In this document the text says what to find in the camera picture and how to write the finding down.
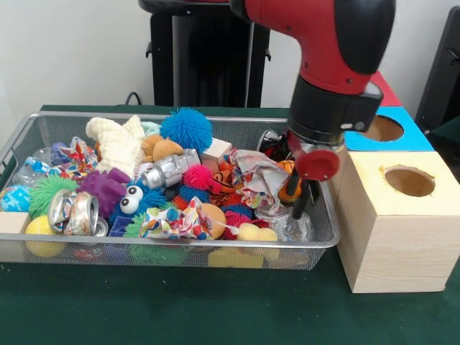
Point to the green spiky rubber ball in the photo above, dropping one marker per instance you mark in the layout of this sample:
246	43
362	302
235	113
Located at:
46	194

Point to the orange toy basketball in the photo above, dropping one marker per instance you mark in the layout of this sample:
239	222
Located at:
284	166

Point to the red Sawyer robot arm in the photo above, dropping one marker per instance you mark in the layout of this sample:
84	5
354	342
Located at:
323	36

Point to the purple knobby rubber ball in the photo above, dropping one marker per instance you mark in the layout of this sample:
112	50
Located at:
104	188

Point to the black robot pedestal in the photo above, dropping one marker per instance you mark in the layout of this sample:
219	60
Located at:
197	54

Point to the blue spiky rubber ball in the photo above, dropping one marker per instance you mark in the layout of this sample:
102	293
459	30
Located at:
185	129

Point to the crushed silver drink can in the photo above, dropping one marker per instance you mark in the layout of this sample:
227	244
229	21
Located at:
73	213

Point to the yellow ball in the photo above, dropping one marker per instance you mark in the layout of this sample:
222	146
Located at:
36	226

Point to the wooden box with three holes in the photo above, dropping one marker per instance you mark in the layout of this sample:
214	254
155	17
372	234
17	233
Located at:
402	251

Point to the silver toy robot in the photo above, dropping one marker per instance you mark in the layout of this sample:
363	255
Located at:
169	170

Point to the black upright panel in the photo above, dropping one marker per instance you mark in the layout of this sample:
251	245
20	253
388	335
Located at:
443	72

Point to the cream waffle cloth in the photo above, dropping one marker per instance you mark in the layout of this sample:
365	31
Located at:
115	143

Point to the dark green side tablecloth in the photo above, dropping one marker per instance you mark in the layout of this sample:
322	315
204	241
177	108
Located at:
449	143

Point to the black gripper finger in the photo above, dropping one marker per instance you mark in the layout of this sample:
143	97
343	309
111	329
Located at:
301	201
292	185

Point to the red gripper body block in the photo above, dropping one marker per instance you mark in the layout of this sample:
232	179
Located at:
318	165

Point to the blue globe ball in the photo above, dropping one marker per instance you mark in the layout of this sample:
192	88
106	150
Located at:
14	198

